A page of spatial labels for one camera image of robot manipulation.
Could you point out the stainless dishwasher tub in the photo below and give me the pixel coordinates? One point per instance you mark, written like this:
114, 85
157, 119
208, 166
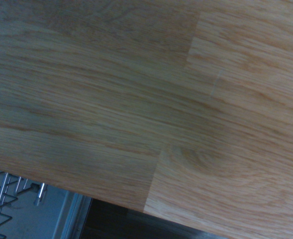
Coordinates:
61, 211

